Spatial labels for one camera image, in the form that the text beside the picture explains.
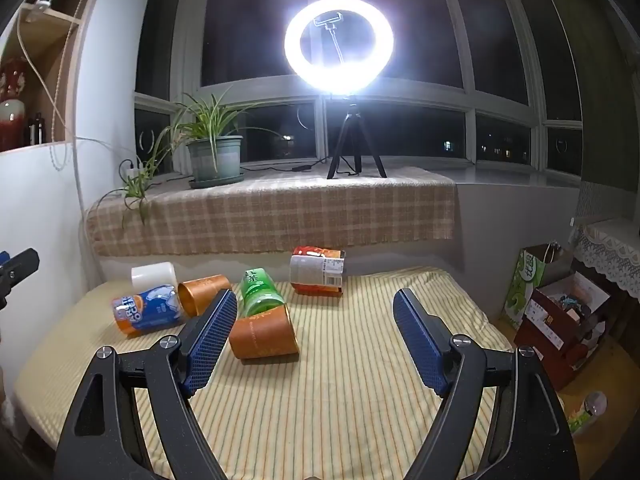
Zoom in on white ring light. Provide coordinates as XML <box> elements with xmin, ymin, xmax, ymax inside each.
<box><xmin>284</xmin><ymin>0</ymin><xmax>395</xmax><ymax>96</ymax></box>

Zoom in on white charging cable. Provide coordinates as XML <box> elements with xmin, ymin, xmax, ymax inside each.
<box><xmin>16</xmin><ymin>0</ymin><xmax>89</xmax><ymax>212</ymax></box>

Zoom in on green plant pot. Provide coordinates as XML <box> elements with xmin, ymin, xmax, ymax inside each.
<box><xmin>188</xmin><ymin>136</ymin><xmax>243</xmax><ymax>188</ymax></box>

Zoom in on bead pull cord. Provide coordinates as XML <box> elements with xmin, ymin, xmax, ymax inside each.
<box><xmin>49</xmin><ymin>0</ymin><xmax>109</xmax><ymax>174</ymax></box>

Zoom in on orange cup near green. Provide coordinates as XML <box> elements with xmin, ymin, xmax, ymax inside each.
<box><xmin>229</xmin><ymin>304</ymin><xmax>299</xmax><ymax>360</ymax></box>

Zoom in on plaid windowsill cloth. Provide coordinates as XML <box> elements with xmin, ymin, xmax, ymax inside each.
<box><xmin>86</xmin><ymin>167</ymin><xmax>457</xmax><ymax>258</ymax></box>

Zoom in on red white printed cup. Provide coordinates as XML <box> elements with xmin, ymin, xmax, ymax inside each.
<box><xmin>290</xmin><ymin>246</ymin><xmax>346</xmax><ymax>297</ymax></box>

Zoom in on blue orange Arctic Ocean cup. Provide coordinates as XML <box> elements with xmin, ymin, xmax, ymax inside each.
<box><xmin>112</xmin><ymin>285</ymin><xmax>186</xmax><ymax>336</ymax></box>

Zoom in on white lace cloth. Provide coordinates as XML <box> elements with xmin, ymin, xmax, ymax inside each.
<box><xmin>570</xmin><ymin>219</ymin><xmax>640</xmax><ymax>300</ymax></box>

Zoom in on wooden wall shelf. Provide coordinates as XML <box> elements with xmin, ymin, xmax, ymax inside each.
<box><xmin>1</xmin><ymin>0</ymin><xmax>94</xmax><ymax>151</ymax></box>

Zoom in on dark small bottle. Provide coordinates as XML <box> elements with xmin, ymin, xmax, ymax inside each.
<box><xmin>27</xmin><ymin>113</ymin><xmax>47</xmax><ymax>145</ymax></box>

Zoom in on green white paper bag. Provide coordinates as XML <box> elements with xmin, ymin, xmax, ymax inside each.
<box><xmin>502</xmin><ymin>242</ymin><xmax>573</xmax><ymax>330</ymax></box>

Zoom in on red white ceramic vase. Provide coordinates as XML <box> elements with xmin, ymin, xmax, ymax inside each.
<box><xmin>0</xmin><ymin>56</ymin><xmax>27</xmax><ymax>152</ymax></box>

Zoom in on black power cable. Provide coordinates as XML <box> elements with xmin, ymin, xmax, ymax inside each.
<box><xmin>118</xmin><ymin>156</ymin><xmax>352</xmax><ymax>187</ymax></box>

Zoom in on white paper cup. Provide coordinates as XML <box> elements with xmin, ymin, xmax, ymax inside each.
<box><xmin>130</xmin><ymin>261</ymin><xmax>178</xmax><ymax>292</ymax></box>

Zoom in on red cardboard box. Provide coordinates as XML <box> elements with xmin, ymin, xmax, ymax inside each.
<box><xmin>514</xmin><ymin>272</ymin><xmax>610</xmax><ymax>391</ymax></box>

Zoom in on black tripod stand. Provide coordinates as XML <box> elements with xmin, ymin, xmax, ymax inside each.
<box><xmin>326</xmin><ymin>98</ymin><xmax>387</xmax><ymax>180</ymax></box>

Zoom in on green bottle on floor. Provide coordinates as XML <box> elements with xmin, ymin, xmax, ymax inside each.
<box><xmin>567</xmin><ymin>391</ymin><xmax>608</xmax><ymax>437</ymax></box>

